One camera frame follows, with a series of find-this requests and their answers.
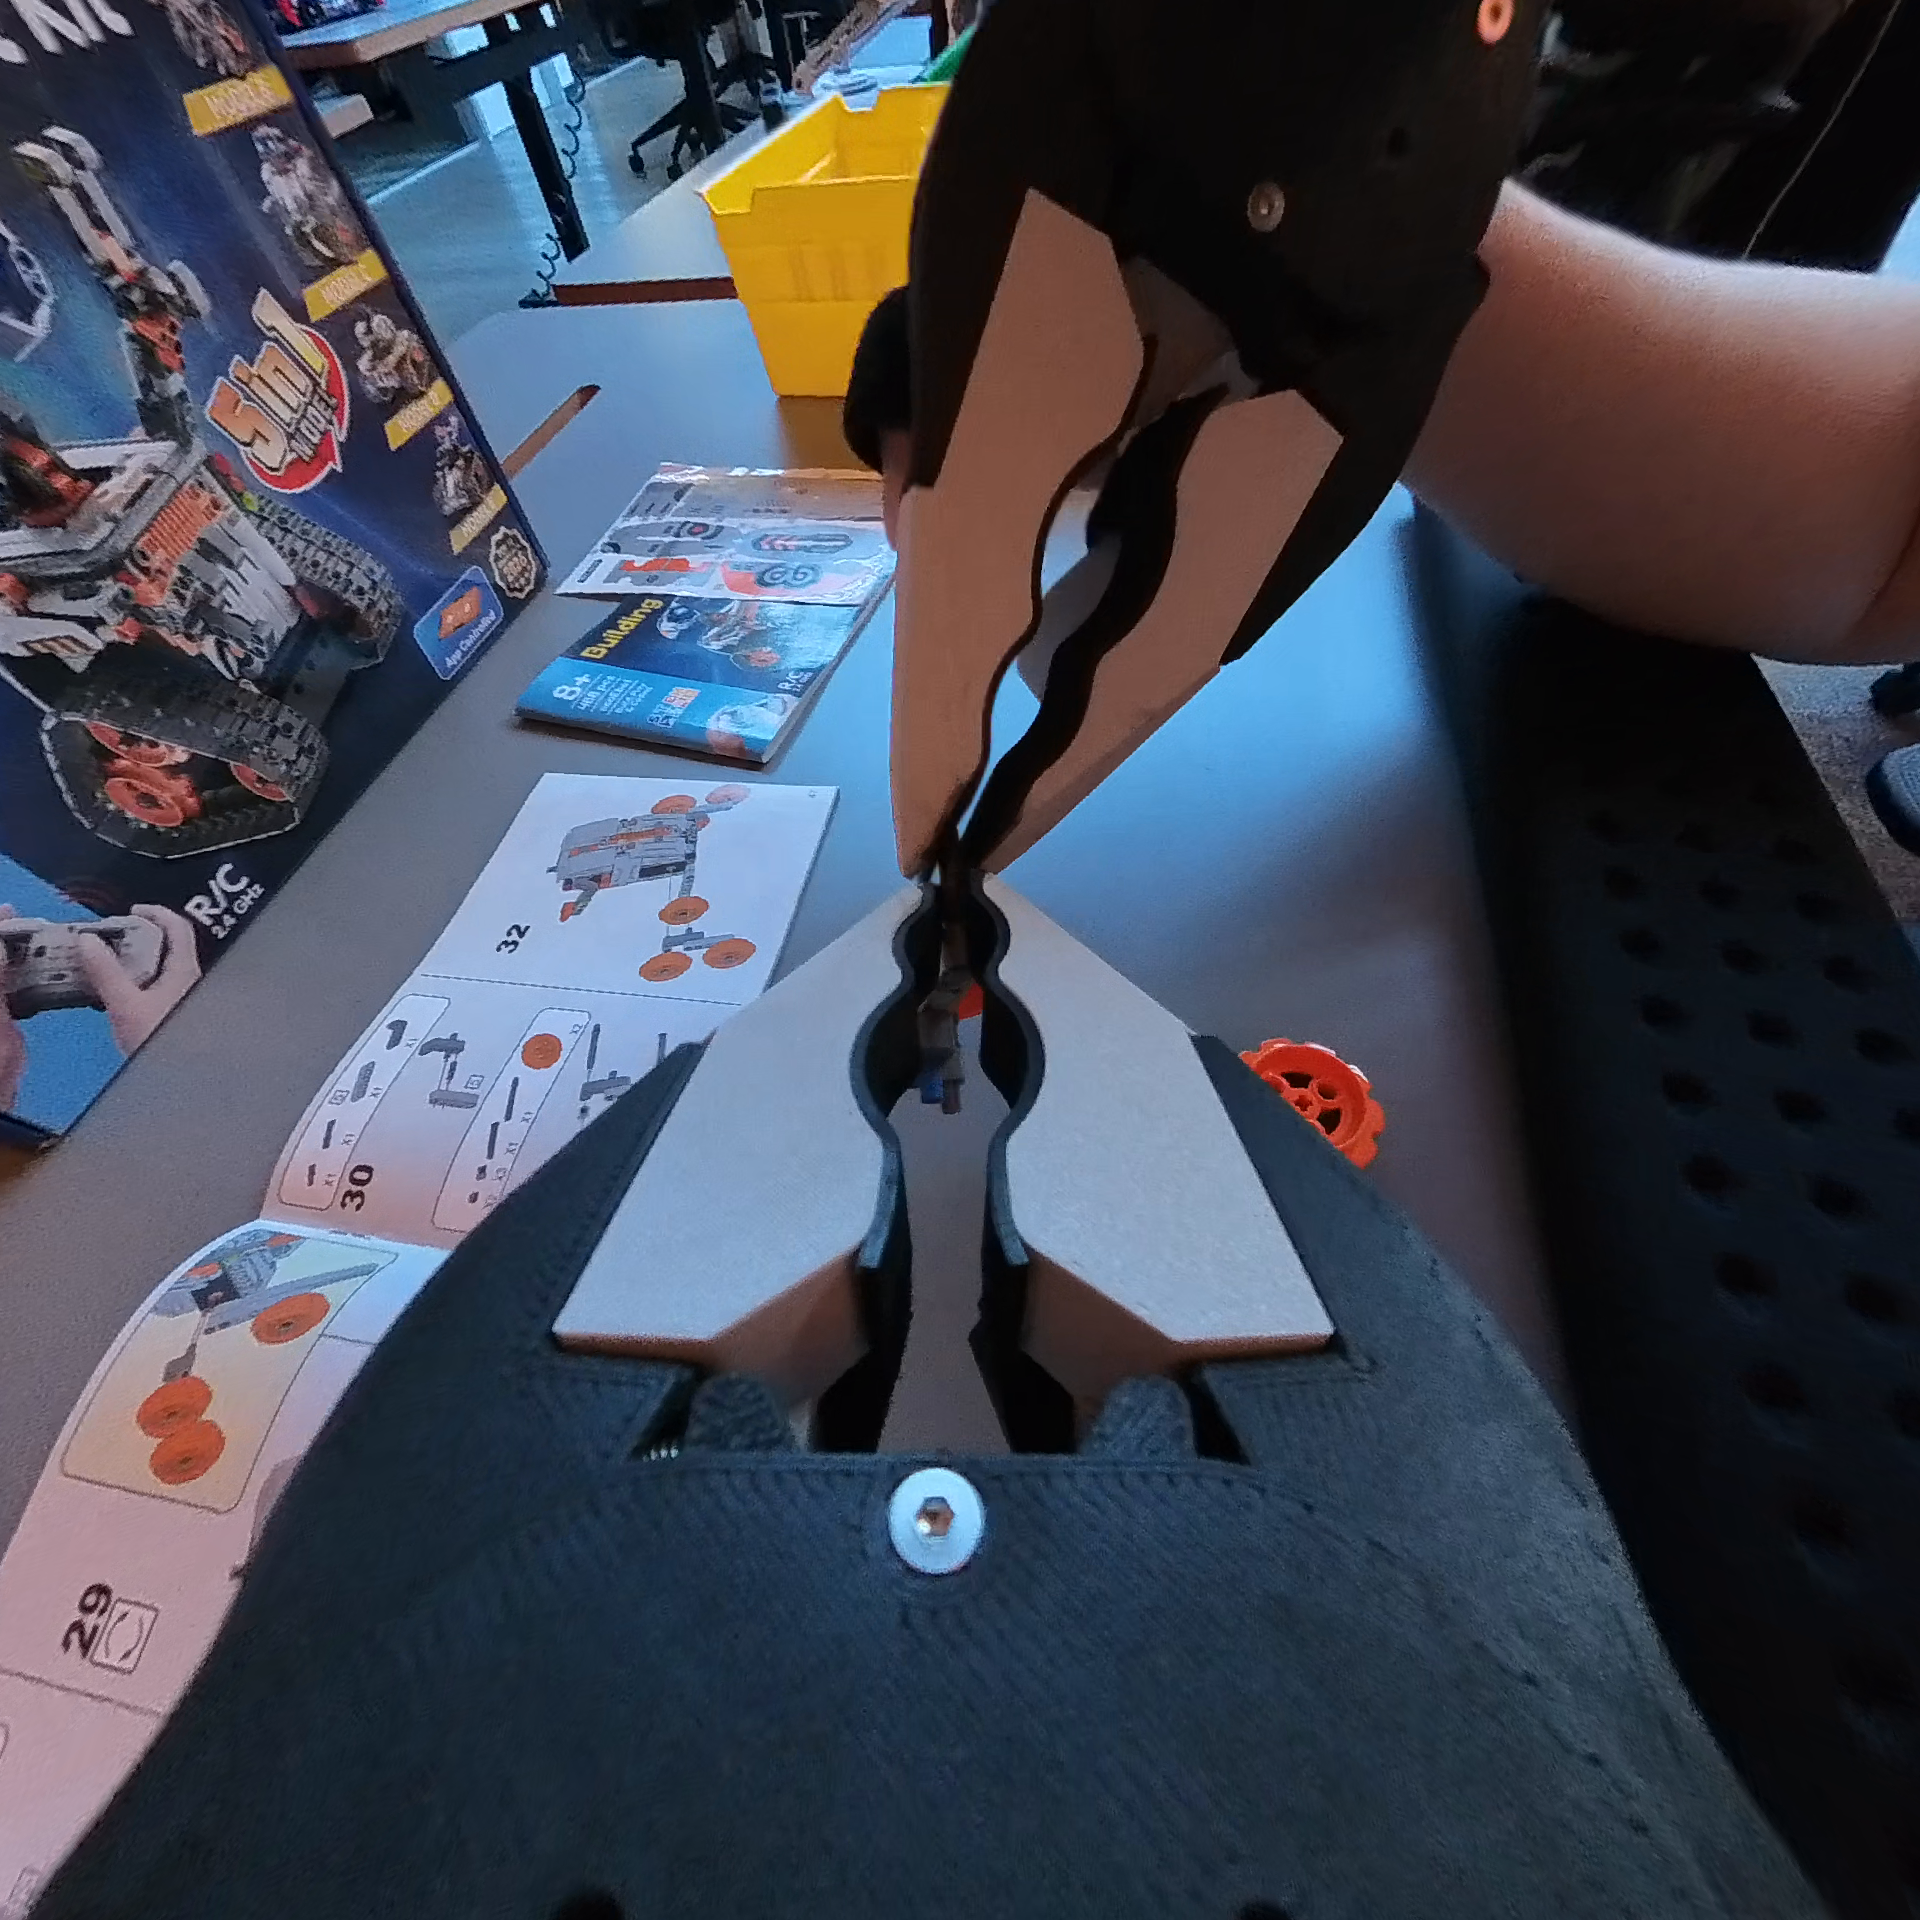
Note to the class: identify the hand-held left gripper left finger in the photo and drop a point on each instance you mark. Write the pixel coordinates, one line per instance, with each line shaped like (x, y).
(733, 1200)

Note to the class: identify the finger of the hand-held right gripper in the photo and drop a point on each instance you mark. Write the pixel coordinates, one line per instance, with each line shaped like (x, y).
(1201, 570)
(974, 452)

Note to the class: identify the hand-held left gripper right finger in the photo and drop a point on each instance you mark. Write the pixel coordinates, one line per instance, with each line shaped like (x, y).
(1154, 1200)

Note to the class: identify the grey perforated beam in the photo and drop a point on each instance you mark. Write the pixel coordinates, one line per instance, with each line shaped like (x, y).
(938, 1037)

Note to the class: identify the black connector pin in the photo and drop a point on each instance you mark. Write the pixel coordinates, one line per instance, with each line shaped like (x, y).
(947, 915)

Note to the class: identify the person's right forearm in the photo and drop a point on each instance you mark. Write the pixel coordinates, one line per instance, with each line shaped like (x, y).
(1651, 452)

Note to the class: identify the grey desk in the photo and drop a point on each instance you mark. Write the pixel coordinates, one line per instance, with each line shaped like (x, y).
(1275, 780)

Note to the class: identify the yellow storage bin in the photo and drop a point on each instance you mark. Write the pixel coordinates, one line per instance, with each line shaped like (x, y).
(809, 242)

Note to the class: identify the sticker sheet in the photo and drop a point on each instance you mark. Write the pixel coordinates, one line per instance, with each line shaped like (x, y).
(721, 541)

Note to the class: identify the white instruction booklet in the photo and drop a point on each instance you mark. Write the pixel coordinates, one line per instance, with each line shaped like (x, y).
(600, 902)

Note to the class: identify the blue booklet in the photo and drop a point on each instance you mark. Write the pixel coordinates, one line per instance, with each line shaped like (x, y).
(674, 676)

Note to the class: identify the black perforated panel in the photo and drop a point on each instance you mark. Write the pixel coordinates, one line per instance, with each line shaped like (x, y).
(1724, 1125)

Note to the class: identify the blue robot kit box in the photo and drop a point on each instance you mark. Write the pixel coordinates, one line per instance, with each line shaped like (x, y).
(180, 524)

